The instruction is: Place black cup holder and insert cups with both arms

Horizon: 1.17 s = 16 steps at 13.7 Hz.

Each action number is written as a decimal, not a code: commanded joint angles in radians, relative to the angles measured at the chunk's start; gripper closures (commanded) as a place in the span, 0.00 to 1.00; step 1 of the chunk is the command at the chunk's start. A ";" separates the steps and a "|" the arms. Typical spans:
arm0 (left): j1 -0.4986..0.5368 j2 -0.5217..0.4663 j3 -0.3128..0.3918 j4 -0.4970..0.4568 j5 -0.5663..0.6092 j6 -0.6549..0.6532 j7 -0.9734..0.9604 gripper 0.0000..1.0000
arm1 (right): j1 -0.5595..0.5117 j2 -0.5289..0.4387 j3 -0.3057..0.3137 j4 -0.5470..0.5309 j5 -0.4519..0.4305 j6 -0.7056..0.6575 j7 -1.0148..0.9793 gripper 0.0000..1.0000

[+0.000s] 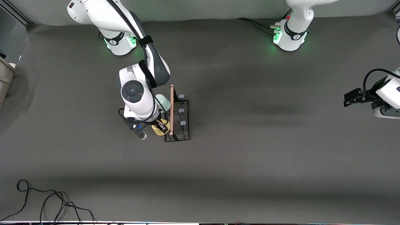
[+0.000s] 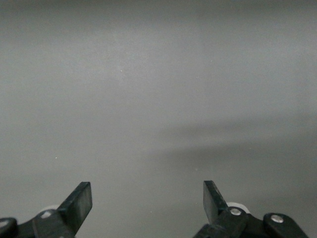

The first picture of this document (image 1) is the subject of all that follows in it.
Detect yellow plastic cup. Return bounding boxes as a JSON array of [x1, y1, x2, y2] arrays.
[[151, 120, 171, 136]]

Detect pale green plastic cup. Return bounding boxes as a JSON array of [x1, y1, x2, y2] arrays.
[[155, 94, 171, 112]]

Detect black wire cup holder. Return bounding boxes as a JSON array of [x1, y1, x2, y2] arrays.
[[165, 84, 190, 143]]

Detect dark grey table cloth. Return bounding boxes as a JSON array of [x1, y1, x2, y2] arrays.
[[0, 12, 400, 224]]

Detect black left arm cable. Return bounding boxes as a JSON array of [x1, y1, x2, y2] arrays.
[[362, 69, 400, 94]]

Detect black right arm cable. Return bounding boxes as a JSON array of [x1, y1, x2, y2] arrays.
[[106, 0, 163, 124]]

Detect thin black loose cable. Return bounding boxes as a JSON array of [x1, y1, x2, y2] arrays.
[[0, 179, 96, 225]]

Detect black arm base cable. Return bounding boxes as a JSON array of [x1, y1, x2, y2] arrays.
[[236, 8, 282, 36]]

